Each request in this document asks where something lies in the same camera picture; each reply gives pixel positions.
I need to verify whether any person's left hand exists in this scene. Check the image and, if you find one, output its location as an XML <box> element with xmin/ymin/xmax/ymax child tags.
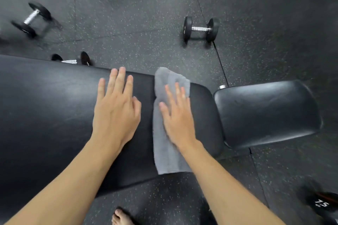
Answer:
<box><xmin>91</xmin><ymin>66</ymin><xmax>142</xmax><ymax>152</ymax></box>

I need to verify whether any person's right hand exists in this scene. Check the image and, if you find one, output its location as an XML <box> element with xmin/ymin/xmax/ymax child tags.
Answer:
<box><xmin>158</xmin><ymin>82</ymin><xmax>204</xmax><ymax>154</ymax></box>

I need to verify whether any grey towel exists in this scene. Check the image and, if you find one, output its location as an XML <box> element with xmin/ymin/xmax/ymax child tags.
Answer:
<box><xmin>152</xmin><ymin>67</ymin><xmax>193</xmax><ymax>175</ymax></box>

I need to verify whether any black padded gym bench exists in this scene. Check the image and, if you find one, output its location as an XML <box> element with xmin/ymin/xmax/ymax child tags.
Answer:
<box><xmin>0</xmin><ymin>54</ymin><xmax>323</xmax><ymax>223</ymax></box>

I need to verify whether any person's right forearm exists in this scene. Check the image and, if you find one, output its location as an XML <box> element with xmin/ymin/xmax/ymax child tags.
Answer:
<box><xmin>181</xmin><ymin>139</ymin><xmax>287</xmax><ymax>225</ymax></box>

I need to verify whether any person's left forearm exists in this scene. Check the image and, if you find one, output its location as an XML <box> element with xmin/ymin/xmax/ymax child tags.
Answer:
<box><xmin>5</xmin><ymin>136</ymin><xmax>125</xmax><ymax>225</ymax></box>

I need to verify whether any person's left foot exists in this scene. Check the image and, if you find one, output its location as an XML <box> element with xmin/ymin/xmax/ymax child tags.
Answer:
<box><xmin>111</xmin><ymin>207</ymin><xmax>138</xmax><ymax>225</ymax></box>

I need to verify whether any black dumbbell chrome handle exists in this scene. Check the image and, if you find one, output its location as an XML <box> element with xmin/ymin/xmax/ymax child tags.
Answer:
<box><xmin>306</xmin><ymin>191</ymin><xmax>338</xmax><ymax>216</ymax></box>
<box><xmin>10</xmin><ymin>1</ymin><xmax>55</xmax><ymax>39</ymax></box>
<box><xmin>51</xmin><ymin>51</ymin><xmax>92</xmax><ymax>66</ymax></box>
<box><xmin>182</xmin><ymin>16</ymin><xmax>220</xmax><ymax>44</ymax></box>

